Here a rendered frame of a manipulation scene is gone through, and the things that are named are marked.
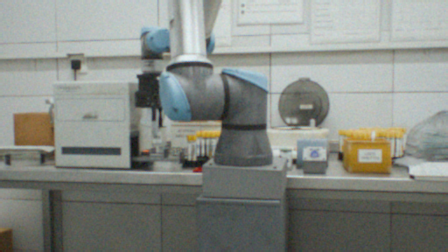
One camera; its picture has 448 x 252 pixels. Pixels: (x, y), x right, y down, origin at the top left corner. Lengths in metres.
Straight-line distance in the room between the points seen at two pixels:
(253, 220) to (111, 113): 0.72
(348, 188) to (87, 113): 0.89
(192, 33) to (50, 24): 1.45
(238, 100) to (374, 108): 1.11
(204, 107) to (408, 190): 0.69
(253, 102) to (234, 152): 0.13
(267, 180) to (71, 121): 0.83
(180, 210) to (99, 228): 0.43
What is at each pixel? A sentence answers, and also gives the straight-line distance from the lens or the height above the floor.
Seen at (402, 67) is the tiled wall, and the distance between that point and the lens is 2.18.
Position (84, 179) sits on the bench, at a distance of 1.68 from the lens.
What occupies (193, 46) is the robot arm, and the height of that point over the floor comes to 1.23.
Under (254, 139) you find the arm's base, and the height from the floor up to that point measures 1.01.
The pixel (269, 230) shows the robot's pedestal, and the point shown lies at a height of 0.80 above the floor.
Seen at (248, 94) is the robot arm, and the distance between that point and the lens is 1.14.
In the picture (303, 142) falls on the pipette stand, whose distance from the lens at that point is 1.63.
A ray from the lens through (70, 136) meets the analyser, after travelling 1.73.
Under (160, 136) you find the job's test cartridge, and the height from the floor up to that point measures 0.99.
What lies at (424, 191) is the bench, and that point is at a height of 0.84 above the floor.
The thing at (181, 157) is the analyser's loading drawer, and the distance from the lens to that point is 1.62.
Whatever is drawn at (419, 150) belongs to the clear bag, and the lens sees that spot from 2.00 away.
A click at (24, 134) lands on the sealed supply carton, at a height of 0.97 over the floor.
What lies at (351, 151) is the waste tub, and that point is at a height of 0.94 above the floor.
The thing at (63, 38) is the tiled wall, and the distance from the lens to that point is 2.49.
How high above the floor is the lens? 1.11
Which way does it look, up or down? 4 degrees down
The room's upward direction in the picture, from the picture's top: straight up
